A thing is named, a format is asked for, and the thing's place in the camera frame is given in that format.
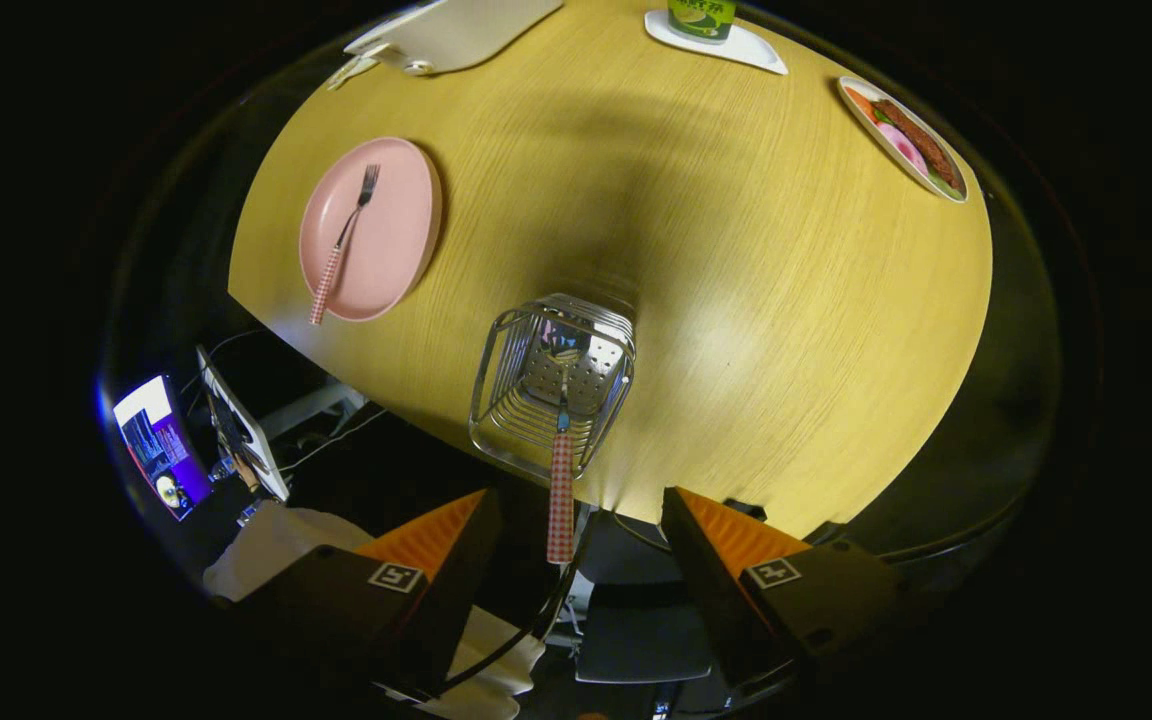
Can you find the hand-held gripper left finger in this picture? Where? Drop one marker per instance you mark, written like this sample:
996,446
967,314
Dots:
456,590

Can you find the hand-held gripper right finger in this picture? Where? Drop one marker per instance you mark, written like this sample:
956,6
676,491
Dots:
711,590

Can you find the dark grey chair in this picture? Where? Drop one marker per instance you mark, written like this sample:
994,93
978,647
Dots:
641,630

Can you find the white cloth bag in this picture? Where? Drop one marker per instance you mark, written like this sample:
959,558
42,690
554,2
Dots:
276,540

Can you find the white framed monitor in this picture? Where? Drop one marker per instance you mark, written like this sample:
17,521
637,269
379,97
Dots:
246,430

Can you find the pink plate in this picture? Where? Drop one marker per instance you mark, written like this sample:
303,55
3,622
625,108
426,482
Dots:
396,230

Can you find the white plate with food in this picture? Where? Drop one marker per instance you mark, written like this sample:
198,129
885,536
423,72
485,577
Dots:
911,140

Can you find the white divided dish with beans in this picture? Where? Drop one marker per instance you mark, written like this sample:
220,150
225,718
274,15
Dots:
348,72

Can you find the white coaster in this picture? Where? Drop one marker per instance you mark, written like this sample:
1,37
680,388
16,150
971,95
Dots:
751,50

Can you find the white serving board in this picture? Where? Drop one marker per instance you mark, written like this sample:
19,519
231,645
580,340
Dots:
466,30

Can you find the green label drink bottle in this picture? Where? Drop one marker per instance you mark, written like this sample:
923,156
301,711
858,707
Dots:
701,18

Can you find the black table bracket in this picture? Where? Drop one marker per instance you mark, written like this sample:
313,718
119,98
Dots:
744,509

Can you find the white metal frame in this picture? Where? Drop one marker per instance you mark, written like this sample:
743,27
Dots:
311,408

